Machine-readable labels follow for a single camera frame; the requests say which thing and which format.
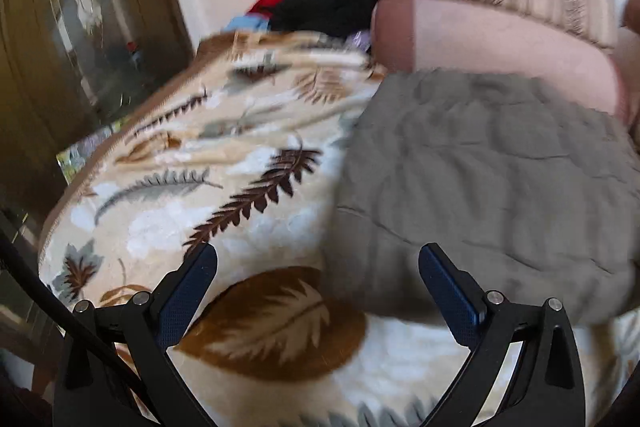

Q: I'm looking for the grey quilted hooded jacket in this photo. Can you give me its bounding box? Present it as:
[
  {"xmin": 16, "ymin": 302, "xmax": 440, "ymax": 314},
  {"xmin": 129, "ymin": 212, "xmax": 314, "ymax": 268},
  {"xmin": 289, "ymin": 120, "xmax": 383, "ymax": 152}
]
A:
[{"xmin": 322, "ymin": 69, "xmax": 640, "ymax": 328}]

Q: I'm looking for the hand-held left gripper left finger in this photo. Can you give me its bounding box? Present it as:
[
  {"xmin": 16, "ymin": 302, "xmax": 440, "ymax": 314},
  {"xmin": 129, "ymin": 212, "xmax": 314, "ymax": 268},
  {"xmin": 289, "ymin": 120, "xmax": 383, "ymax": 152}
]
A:
[{"xmin": 52, "ymin": 243, "xmax": 219, "ymax": 427}]

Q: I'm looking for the leaf print blanket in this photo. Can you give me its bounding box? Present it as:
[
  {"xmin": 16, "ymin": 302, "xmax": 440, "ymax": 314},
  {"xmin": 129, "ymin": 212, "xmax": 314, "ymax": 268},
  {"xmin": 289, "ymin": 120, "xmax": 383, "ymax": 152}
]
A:
[{"xmin": 37, "ymin": 29, "xmax": 640, "ymax": 427}]

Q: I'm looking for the pink bolster pillow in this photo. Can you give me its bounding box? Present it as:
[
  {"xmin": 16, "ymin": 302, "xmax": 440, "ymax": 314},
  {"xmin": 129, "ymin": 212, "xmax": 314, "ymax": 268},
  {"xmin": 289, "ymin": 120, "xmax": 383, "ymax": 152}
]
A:
[{"xmin": 372, "ymin": 0, "xmax": 640, "ymax": 132}]

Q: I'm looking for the brown glass door cabinet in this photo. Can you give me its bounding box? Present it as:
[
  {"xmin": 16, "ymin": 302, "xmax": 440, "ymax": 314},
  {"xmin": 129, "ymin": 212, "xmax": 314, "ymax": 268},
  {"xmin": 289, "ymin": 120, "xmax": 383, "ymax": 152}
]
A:
[{"xmin": 0, "ymin": 0, "xmax": 195, "ymax": 220}]

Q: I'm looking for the purple patterned cloth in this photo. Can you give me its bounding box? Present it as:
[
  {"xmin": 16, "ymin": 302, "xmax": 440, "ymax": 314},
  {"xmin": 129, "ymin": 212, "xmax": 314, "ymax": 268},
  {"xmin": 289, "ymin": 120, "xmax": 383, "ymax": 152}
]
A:
[{"xmin": 350, "ymin": 31, "xmax": 374, "ymax": 56}]

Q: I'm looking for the light blue cloth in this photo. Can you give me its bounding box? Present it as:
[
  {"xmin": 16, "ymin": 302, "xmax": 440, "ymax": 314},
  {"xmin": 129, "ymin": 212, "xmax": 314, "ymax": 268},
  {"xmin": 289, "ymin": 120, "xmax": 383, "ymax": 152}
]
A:
[{"xmin": 225, "ymin": 14, "xmax": 271, "ymax": 34}]

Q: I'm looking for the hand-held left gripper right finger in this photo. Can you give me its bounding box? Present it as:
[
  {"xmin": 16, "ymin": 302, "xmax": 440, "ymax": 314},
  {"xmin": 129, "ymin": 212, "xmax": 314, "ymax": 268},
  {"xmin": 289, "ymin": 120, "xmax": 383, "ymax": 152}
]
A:
[{"xmin": 418, "ymin": 243, "xmax": 586, "ymax": 427}]

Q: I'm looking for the black clothing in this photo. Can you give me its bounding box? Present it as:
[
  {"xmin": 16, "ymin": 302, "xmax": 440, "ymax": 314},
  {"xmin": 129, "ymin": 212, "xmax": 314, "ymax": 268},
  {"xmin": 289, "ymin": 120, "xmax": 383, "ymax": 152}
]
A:
[{"xmin": 269, "ymin": 0, "xmax": 388, "ymax": 42}]

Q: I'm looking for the black cable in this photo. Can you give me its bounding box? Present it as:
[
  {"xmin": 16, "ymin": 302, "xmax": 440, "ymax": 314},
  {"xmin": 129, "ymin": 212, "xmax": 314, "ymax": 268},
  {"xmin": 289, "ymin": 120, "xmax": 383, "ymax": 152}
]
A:
[{"xmin": 0, "ymin": 227, "xmax": 151, "ymax": 413}]

